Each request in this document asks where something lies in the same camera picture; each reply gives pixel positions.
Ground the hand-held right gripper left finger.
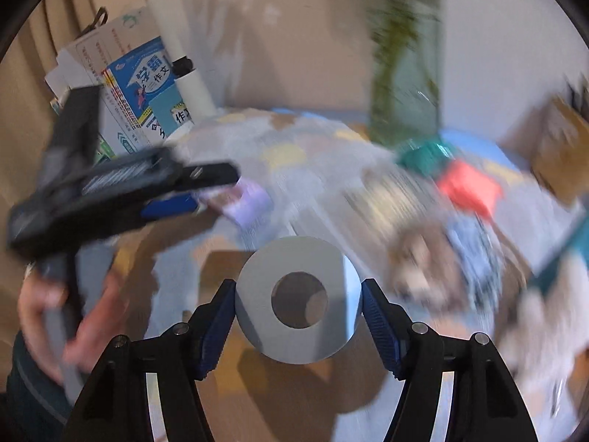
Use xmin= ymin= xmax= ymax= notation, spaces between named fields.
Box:
xmin=63 ymin=278 xmax=238 ymax=442

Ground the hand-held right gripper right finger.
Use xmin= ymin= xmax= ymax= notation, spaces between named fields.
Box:
xmin=360 ymin=278 xmax=540 ymax=442

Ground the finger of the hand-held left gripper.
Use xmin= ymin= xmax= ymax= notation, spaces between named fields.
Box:
xmin=169 ymin=161 xmax=241 ymax=191
xmin=140 ymin=192 xmax=200 ymax=222

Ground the small pastel pouch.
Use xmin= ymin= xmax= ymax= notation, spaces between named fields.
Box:
xmin=206 ymin=179 xmax=273 ymax=227

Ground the light blue tape roll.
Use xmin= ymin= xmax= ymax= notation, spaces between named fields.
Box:
xmin=234 ymin=236 xmax=363 ymax=363

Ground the red soft item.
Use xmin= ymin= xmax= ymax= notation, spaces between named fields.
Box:
xmin=436 ymin=158 xmax=503 ymax=218

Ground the person's left hand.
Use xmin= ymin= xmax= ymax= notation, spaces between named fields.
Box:
xmin=18 ymin=271 xmax=127 ymax=384

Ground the brown fluffy toy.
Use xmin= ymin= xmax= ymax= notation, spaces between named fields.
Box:
xmin=389 ymin=228 xmax=461 ymax=307

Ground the white lamp pole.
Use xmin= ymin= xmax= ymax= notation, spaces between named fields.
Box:
xmin=149 ymin=0 xmax=217 ymax=118

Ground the row of study books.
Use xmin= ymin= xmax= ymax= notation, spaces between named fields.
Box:
xmin=46 ymin=7 xmax=196 ymax=157

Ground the blue patterned cloth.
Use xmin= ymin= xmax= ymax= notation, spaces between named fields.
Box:
xmin=445 ymin=218 xmax=508 ymax=305

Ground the grey plush toy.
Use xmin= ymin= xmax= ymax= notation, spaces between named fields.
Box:
xmin=499 ymin=258 xmax=589 ymax=420

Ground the black clip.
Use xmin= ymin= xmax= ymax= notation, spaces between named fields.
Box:
xmin=83 ymin=7 xmax=110 ymax=34

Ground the teal green pouch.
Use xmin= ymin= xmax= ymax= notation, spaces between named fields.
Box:
xmin=397 ymin=139 xmax=450 ymax=176

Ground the glass vase with green stems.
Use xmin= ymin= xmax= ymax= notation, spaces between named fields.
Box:
xmin=368 ymin=0 xmax=445 ymax=145

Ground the cardboard box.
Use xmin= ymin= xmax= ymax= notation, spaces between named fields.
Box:
xmin=529 ymin=94 xmax=589 ymax=206

